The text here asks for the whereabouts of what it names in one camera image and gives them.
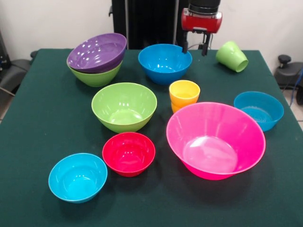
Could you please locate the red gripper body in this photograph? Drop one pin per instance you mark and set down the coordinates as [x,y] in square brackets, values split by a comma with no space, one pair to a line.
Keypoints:
[201,22]

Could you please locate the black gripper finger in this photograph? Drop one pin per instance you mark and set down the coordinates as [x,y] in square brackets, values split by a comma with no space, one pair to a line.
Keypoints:
[185,45]
[205,47]

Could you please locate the green plastic cup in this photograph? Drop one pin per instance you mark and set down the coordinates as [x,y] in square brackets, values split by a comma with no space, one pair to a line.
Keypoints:
[227,53]
[241,65]

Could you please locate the large blue plastic bowl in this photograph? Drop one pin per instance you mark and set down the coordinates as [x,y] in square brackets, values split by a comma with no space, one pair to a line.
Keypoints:
[163,61]

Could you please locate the green plastic bowl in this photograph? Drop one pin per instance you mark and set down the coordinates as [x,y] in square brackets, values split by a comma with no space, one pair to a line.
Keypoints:
[124,106]
[97,79]

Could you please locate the purple plastic bowl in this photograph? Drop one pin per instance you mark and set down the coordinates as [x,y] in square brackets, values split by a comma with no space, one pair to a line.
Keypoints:
[97,54]

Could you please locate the small light blue bowl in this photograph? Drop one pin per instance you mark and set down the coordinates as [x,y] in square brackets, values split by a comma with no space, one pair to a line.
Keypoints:
[78,178]

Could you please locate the black power plug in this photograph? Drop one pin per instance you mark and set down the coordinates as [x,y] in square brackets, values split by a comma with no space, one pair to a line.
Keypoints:
[199,46]

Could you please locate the yellow plastic cup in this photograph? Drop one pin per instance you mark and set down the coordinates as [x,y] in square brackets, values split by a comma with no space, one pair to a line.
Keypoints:
[175,108]
[184,97]

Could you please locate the translucent blue plastic bowl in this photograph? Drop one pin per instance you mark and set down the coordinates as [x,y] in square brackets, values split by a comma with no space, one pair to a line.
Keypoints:
[260,111]

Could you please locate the large pink plastic bowl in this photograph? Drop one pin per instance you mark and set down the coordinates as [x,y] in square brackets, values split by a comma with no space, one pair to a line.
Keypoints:
[213,132]

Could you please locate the black equipment base with knob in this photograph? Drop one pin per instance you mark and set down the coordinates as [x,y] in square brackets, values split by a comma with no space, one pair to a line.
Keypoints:
[288,73]

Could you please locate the red plastic bowl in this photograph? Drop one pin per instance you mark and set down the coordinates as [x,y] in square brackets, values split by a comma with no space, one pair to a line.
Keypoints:
[129,153]

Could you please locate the black round knob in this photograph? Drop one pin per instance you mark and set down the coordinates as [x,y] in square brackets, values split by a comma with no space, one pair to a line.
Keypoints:
[33,54]

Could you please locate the dark green tablecloth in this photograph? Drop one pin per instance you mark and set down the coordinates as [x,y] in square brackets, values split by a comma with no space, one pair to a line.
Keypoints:
[151,203]

